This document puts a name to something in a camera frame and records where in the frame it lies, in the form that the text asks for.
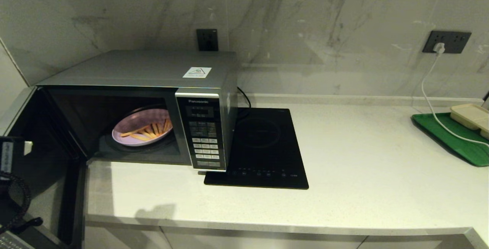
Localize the purple plastic plate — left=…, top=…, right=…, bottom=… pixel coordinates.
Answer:
left=112, top=108, right=173, bottom=147

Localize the black glass microwave door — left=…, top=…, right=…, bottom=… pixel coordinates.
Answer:
left=0, top=87, right=90, bottom=249

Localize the silver Panasonic microwave oven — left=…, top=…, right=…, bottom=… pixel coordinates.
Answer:
left=36, top=50, right=238, bottom=172

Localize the black induction cooktop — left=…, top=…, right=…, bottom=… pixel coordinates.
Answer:
left=204, top=107, right=309, bottom=190

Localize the white warning sticker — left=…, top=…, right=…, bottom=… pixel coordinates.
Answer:
left=183, top=67, right=212, bottom=79

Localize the green plastic tray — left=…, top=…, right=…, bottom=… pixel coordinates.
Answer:
left=411, top=112, right=489, bottom=167

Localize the beige lunch box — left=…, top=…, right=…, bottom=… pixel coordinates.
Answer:
left=450, top=103, right=489, bottom=139

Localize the small black wall socket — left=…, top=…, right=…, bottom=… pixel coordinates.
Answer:
left=196, top=29, right=219, bottom=52

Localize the white power cable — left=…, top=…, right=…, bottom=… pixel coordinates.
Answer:
left=421, top=53, right=489, bottom=146

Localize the wide black wall socket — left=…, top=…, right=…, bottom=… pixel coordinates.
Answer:
left=422, top=31, right=472, bottom=54

